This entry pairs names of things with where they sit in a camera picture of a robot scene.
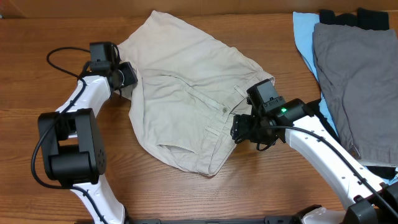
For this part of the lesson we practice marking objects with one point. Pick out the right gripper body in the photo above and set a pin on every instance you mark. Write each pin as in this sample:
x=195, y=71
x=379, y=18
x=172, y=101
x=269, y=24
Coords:
x=254, y=130

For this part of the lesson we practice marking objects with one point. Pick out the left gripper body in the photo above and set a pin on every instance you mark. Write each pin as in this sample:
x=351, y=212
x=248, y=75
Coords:
x=125, y=73

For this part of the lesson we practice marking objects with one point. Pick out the beige shorts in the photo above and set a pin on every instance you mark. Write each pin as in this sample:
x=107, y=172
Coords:
x=189, y=87

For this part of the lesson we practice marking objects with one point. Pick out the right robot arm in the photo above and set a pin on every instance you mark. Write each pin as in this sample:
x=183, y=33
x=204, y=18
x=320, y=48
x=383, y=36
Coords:
x=366, y=198

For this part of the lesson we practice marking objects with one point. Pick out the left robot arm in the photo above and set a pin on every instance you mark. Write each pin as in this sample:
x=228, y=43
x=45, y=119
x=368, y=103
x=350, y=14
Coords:
x=72, y=147

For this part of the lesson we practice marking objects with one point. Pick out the light blue garment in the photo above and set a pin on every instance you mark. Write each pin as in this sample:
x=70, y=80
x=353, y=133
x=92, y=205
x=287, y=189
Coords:
x=304, y=24

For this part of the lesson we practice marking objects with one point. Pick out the grey shorts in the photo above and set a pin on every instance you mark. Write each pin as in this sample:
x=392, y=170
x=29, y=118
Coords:
x=360, y=87

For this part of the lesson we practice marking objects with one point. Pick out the black garment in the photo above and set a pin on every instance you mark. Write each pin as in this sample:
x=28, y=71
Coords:
x=354, y=18

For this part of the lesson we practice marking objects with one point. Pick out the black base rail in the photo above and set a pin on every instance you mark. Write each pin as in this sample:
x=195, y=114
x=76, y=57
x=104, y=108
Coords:
x=284, y=219

